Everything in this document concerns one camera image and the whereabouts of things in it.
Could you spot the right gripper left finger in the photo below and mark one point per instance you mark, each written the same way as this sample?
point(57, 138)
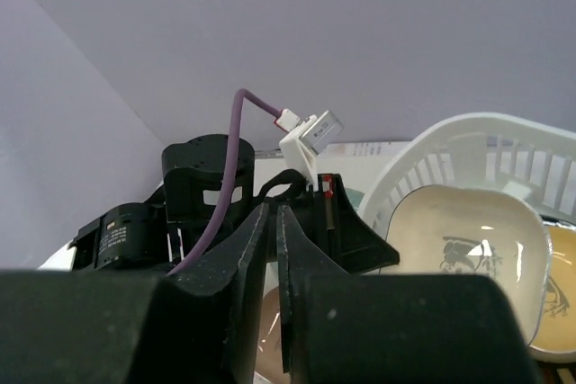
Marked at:
point(199, 326)

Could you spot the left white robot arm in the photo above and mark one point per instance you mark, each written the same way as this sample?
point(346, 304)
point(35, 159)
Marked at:
point(160, 231)

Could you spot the teal rectangular plate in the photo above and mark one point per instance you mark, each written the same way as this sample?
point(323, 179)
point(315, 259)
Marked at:
point(355, 197)

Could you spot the cream square panda plate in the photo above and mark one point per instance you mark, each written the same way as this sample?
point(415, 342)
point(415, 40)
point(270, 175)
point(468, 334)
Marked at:
point(449, 230)

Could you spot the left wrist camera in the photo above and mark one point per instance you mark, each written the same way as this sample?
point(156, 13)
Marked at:
point(306, 138)

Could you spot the white plastic basket bin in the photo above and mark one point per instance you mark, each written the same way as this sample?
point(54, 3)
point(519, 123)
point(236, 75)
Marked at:
point(490, 151)

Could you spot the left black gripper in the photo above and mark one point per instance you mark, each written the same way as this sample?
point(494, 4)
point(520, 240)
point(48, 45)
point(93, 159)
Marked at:
point(289, 223)

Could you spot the orange square panda plate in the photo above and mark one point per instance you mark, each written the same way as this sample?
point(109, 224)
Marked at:
point(555, 338)

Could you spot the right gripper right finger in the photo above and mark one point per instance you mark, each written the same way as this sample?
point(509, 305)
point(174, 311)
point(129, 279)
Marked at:
point(337, 327)

